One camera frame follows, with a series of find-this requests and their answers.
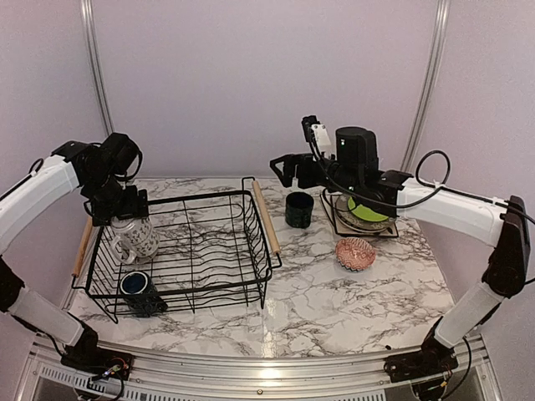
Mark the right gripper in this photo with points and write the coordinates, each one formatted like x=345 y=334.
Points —
x=291 y=160

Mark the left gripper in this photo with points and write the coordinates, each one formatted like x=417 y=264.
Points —
x=131 y=207

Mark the floral glass mug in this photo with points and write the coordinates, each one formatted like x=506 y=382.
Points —
x=135 y=240

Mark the dark teal cup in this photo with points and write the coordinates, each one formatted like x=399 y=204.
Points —
x=299 y=209

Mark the square floral plate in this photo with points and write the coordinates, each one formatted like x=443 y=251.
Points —
x=343 y=230

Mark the grey reindeer plate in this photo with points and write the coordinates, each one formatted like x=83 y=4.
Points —
x=350 y=219

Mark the green plate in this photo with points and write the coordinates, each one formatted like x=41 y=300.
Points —
x=364 y=213

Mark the dark blue cup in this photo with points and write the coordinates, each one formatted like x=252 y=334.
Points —
x=140 y=295

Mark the blue patterned bowl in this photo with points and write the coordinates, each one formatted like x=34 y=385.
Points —
x=355 y=254

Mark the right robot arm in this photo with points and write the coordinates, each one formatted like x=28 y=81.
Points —
x=355 y=171

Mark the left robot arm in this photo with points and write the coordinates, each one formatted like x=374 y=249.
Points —
x=100 y=173

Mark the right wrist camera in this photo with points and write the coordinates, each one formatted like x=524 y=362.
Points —
x=317 y=135

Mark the black wire dish rack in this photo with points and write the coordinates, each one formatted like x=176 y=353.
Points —
x=217 y=249

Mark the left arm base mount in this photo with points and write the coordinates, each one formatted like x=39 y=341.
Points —
x=86 y=355

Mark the left aluminium frame post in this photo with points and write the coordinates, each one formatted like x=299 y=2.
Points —
x=87 y=13

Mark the aluminium frame post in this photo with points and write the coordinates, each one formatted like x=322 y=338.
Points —
x=432 y=71
x=87 y=13

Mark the right aluminium frame post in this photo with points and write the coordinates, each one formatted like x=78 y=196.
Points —
x=432 y=71

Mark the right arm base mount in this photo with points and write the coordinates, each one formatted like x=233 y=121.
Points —
x=432 y=358

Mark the front aluminium rail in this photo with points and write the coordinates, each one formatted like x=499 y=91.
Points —
x=159 y=375

